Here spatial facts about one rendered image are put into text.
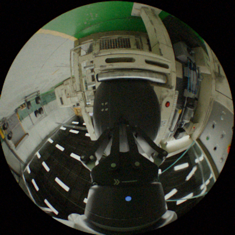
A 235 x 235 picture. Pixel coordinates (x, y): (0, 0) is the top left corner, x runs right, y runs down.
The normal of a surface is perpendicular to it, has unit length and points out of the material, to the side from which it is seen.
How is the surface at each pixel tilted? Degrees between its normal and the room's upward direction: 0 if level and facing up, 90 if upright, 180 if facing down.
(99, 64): 90
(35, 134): 90
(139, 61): 90
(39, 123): 90
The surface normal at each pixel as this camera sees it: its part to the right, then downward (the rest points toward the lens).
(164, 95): -0.03, 0.50
